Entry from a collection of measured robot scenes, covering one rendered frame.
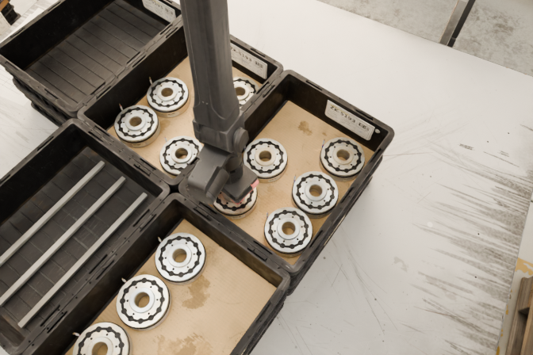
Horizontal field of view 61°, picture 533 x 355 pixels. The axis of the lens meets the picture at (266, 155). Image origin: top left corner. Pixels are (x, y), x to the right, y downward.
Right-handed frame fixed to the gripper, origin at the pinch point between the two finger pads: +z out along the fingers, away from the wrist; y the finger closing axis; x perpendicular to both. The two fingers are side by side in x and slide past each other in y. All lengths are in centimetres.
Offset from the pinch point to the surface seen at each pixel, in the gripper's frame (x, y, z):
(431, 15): 171, -21, 90
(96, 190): -19.4, -24.2, 4.0
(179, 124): 5.3, -23.0, 4.2
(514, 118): 75, 39, 18
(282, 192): 8.4, 7.7, 4.2
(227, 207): -3.3, 1.8, 1.2
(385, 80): 61, 4, 18
